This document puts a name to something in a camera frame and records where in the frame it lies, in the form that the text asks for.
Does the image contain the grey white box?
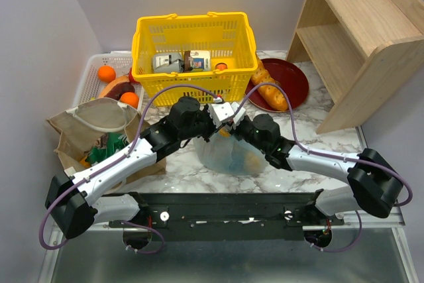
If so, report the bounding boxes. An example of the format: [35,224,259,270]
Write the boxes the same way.
[152,52,184,74]

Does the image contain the orange yellow snack bag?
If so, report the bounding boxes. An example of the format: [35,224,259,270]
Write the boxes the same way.
[79,157,91,168]

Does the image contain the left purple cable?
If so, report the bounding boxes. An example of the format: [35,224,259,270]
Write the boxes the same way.
[38,84,225,254]

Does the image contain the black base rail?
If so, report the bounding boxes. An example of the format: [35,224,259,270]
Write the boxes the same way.
[129,192,344,242]

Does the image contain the dark purple fruit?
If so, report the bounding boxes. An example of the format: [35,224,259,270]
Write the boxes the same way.
[105,82,135,100]

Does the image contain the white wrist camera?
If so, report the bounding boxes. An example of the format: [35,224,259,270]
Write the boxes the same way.
[207,95,235,128]
[231,102,246,129]

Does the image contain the red apple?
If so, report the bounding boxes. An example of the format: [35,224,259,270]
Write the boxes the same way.
[128,68,138,84]

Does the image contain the purple cable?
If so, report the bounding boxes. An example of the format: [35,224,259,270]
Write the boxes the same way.
[237,82,413,253]
[38,84,225,254]

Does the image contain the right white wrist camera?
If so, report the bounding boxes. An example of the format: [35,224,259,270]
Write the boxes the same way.
[231,102,246,129]

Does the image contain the brown jute tote bag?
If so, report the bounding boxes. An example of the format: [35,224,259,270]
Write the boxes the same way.
[45,97,166,186]

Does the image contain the golden bread roll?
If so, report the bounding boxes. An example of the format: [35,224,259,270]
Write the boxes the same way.
[244,152,262,172]

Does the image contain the orange fruit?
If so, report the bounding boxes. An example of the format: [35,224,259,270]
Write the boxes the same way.
[97,65,116,83]

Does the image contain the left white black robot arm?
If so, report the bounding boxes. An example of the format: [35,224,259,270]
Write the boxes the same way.
[45,96,233,239]

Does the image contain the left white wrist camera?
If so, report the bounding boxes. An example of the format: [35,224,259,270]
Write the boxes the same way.
[207,95,235,128]

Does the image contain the green snack bag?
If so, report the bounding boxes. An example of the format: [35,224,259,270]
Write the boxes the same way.
[87,133,129,166]

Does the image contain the yellow plastic shopping basket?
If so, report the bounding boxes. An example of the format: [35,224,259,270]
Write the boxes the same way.
[132,12,258,107]

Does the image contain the orange pastry bread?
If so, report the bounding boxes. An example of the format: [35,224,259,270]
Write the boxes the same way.
[250,58,289,111]

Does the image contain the wooden shelf unit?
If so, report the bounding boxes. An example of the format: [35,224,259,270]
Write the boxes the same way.
[287,0,423,134]

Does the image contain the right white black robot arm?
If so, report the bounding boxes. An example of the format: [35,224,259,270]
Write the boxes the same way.
[230,115,403,219]

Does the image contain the white perforated plastic tray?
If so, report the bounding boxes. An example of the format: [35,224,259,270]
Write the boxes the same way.
[72,51,133,107]

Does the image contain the blue cartoon plastic bag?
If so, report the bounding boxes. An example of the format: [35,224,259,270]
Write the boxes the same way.
[193,133,268,176]

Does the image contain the small orange tangerine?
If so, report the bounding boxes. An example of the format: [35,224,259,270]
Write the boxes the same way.
[120,92,139,108]

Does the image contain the red bowl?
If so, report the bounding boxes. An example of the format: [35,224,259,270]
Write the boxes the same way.
[245,58,309,113]

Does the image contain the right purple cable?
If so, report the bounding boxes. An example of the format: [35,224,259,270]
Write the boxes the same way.
[237,82,413,253]

